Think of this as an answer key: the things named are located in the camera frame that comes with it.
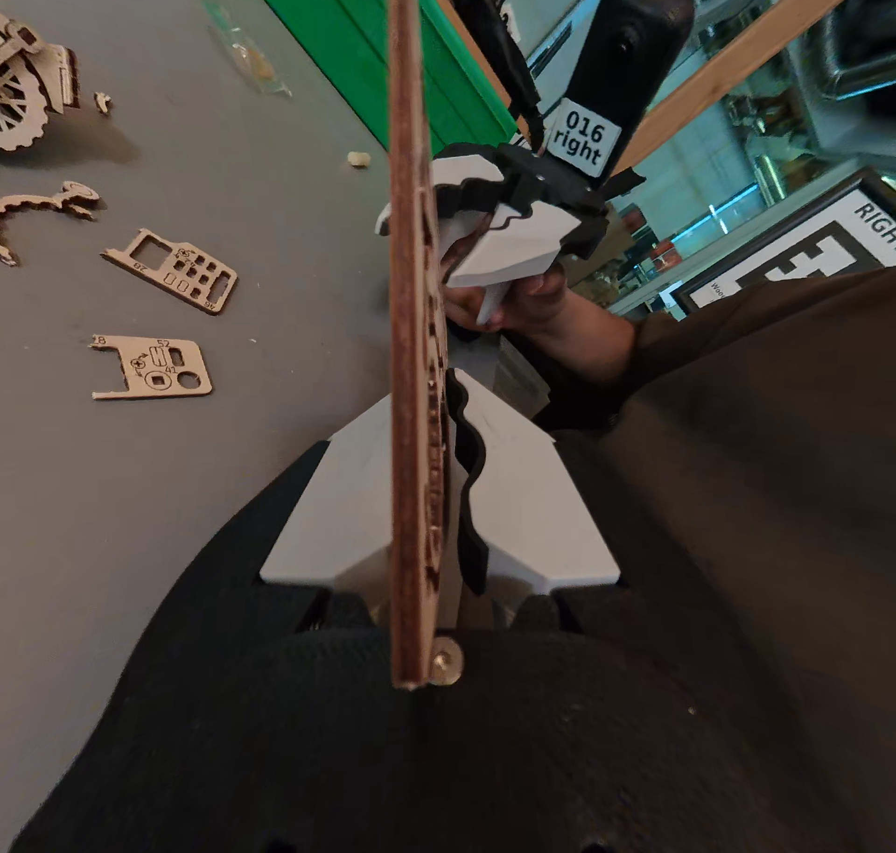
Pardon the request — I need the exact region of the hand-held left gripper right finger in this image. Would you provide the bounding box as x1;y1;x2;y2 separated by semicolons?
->
447;368;623;626

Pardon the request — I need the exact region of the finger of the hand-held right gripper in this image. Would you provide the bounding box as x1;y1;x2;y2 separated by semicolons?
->
374;155;527;238
440;207;583;327

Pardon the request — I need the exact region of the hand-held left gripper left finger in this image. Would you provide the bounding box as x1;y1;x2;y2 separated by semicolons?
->
260;392;394;623

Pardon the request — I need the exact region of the plywood puzzle sheet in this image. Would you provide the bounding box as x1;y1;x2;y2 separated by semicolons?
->
387;0;452;691

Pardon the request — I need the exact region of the person's right forearm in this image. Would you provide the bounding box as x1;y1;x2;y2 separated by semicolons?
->
605;265;896;413

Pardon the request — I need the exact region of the person's right hand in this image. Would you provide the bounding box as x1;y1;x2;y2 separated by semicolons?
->
440;233;611;381

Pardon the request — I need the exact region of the wooden beam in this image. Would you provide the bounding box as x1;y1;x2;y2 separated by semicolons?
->
616;0;896;175

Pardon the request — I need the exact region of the green panel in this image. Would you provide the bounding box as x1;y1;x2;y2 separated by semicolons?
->
230;0;519;157

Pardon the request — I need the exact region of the wooden plate with round hole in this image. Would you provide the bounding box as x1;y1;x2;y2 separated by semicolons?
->
90;335;213;401

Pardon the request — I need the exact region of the person's brown clothing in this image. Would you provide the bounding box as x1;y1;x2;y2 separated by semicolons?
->
539;377;896;853

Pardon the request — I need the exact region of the clear plastic bag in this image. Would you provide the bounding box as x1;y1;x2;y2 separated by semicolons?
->
196;0;295;98

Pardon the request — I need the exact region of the framed white sign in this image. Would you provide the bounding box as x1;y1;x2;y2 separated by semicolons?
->
672;167;896;318

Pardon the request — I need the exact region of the wooden plate with many holes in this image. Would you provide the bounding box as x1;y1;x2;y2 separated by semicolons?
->
100;227;239;316

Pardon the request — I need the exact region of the curved wooden hook piece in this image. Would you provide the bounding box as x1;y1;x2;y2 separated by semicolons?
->
0;181;100;267

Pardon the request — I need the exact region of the wooden motorcycle model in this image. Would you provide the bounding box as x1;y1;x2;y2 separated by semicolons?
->
0;13;78;154

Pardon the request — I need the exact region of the black cable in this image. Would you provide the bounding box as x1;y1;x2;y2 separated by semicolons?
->
504;62;554;161

